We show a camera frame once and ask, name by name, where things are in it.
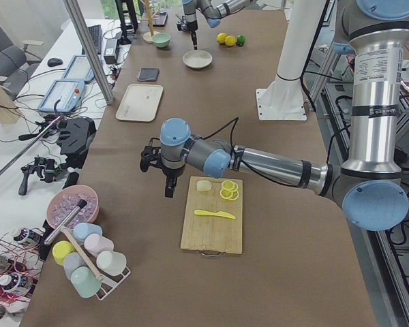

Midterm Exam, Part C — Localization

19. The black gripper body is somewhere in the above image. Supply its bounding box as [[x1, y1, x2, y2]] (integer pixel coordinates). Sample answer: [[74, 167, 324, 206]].
[[140, 137, 185, 178], [177, 21, 198, 33]]

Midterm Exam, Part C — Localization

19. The cream round plate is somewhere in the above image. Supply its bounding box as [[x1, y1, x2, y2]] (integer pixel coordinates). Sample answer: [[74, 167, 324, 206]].
[[182, 50, 213, 69]]

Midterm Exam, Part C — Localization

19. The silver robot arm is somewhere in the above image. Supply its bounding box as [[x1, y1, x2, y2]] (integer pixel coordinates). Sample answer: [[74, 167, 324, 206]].
[[177, 0, 261, 50], [140, 1, 409, 231]]

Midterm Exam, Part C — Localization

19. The cream rabbit serving tray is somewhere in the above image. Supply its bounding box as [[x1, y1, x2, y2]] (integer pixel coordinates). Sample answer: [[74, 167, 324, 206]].
[[115, 84, 164, 123]]

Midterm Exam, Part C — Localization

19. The yellow lemon outer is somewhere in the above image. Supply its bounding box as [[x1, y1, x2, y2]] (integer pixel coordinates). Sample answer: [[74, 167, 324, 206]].
[[216, 33, 227, 44]]

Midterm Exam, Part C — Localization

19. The mint green bowl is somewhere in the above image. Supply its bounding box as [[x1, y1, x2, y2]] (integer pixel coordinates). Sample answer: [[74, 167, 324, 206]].
[[152, 33, 170, 48]]

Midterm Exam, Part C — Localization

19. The yellow lemon near lime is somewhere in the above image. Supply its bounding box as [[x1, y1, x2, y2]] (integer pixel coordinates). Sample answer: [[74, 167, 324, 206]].
[[224, 35, 237, 47]]

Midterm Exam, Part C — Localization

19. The yellow plastic knife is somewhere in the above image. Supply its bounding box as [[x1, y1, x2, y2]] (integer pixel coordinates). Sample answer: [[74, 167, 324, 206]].
[[194, 209, 236, 219]]

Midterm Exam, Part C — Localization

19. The wooden cup tree stand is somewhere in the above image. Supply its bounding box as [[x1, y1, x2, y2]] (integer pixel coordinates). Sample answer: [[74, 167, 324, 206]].
[[141, 0, 160, 44]]

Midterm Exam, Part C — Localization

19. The green plastic lime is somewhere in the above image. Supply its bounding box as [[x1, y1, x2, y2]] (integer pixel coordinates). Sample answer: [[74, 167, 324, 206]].
[[237, 35, 246, 46]]

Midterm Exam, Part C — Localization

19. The lemon slices stack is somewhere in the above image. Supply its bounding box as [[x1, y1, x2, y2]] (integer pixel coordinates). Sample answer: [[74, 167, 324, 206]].
[[219, 180, 239, 201]]

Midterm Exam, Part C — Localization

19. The grey folded cloth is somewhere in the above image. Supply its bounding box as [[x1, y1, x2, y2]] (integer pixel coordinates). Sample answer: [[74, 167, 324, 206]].
[[137, 67, 160, 82]]

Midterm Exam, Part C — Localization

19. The wooden cutting board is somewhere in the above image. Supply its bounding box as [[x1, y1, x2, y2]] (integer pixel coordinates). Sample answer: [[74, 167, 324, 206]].
[[180, 176, 243, 255]]

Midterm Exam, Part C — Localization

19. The metal muddler black tip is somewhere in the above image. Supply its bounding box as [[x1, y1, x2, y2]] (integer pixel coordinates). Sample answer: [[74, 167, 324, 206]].
[[44, 200, 87, 246]]

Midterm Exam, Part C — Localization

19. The pink cup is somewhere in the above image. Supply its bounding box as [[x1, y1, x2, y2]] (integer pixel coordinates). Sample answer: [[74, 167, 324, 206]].
[[84, 233, 114, 258]]

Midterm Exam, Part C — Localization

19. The white cup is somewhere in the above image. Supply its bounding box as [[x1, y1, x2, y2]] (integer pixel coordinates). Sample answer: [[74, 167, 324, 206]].
[[96, 251, 127, 276]]

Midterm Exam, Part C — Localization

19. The black laptop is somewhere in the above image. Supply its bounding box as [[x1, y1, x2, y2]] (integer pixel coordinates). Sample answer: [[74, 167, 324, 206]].
[[87, 25, 102, 55]]

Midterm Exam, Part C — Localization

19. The blue cup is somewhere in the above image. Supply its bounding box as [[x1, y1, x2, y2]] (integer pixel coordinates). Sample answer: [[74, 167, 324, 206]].
[[73, 223, 103, 243]]

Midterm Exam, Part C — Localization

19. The pink bowl with ice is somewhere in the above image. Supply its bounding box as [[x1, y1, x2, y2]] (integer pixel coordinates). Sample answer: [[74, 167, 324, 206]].
[[46, 185, 99, 229]]

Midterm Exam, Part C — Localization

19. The near blue teach pendant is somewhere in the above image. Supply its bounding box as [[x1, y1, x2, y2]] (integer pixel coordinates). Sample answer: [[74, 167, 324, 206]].
[[37, 79, 85, 113]]

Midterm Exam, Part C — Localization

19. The blue teach pendant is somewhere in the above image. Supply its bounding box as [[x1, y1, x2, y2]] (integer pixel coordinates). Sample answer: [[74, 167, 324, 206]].
[[37, 79, 85, 113], [62, 54, 94, 83]]

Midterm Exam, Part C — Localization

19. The white cup rack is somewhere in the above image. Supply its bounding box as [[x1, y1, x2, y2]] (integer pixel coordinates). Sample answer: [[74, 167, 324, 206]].
[[95, 267, 131, 300]]

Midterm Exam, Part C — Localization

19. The far blue teach pendant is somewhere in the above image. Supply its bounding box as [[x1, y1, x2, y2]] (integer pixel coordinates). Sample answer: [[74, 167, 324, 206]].
[[62, 54, 94, 83]]

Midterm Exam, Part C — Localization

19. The grey cup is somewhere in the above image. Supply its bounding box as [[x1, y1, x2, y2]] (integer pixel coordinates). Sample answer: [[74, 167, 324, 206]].
[[63, 252, 86, 280]]

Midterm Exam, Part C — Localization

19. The yellow cup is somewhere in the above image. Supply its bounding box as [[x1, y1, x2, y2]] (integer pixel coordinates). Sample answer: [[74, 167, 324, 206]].
[[52, 240, 76, 266]]

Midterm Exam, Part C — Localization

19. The mint green cup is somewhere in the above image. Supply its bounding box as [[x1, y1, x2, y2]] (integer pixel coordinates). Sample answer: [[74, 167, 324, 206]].
[[70, 266, 102, 298]]

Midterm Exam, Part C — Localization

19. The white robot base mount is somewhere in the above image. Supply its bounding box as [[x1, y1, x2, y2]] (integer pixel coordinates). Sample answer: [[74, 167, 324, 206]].
[[256, 0, 328, 121]]

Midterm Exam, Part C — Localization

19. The aluminium frame post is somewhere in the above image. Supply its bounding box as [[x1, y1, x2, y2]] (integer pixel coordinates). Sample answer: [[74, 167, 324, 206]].
[[63, 0, 115, 105]]

